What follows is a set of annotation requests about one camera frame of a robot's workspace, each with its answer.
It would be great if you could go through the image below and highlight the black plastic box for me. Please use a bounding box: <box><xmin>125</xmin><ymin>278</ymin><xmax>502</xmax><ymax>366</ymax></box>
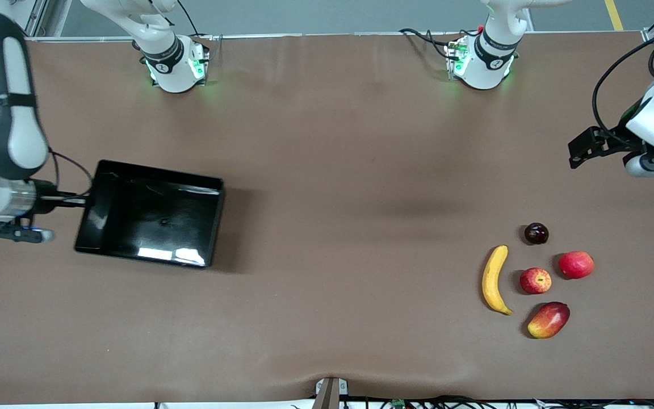
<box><xmin>73</xmin><ymin>160</ymin><xmax>226</xmax><ymax>269</ymax></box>

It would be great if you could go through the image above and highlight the small red yellow apple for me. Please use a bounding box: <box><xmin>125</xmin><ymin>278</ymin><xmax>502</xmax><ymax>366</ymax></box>
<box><xmin>519</xmin><ymin>268</ymin><xmax>552</xmax><ymax>295</ymax></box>

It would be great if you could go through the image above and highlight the yellow banana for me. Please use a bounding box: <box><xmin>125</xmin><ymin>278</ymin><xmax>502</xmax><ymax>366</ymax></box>
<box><xmin>481</xmin><ymin>245</ymin><xmax>514</xmax><ymax>316</ymax></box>

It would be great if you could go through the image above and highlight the dark purple plum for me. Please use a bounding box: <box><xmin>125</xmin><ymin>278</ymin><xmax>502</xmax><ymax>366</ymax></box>
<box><xmin>524</xmin><ymin>223</ymin><xmax>550</xmax><ymax>245</ymax></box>

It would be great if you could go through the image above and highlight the red peach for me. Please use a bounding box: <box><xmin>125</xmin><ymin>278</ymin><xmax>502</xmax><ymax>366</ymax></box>
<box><xmin>557</xmin><ymin>251</ymin><xmax>595</xmax><ymax>280</ymax></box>

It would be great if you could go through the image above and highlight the red yellow mango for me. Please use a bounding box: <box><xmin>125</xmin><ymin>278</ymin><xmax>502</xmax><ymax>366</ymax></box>
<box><xmin>527</xmin><ymin>302</ymin><xmax>571</xmax><ymax>340</ymax></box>

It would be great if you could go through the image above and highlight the brown table mat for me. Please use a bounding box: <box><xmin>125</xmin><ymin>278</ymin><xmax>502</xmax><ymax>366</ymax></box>
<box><xmin>0</xmin><ymin>31</ymin><xmax>654</xmax><ymax>405</ymax></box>

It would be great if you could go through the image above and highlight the aluminium frame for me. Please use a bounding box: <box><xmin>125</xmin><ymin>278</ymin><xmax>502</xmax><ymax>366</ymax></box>
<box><xmin>20</xmin><ymin>0</ymin><xmax>49</xmax><ymax>40</ymax></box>

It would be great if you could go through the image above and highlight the black left base cable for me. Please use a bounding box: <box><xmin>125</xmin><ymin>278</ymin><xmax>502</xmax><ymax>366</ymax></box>
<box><xmin>399</xmin><ymin>27</ymin><xmax>461</xmax><ymax>60</ymax></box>

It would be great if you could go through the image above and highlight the black base cable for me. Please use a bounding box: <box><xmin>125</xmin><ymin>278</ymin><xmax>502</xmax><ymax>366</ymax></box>
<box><xmin>177</xmin><ymin>0</ymin><xmax>223</xmax><ymax>57</ymax></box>
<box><xmin>399</xmin><ymin>27</ymin><xmax>461</xmax><ymax>60</ymax></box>

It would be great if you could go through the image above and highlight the black right base cable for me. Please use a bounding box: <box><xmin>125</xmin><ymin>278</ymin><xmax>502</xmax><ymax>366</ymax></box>
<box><xmin>177</xmin><ymin>0</ymin><xmax>223</xmax><ymax>57</ymax></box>

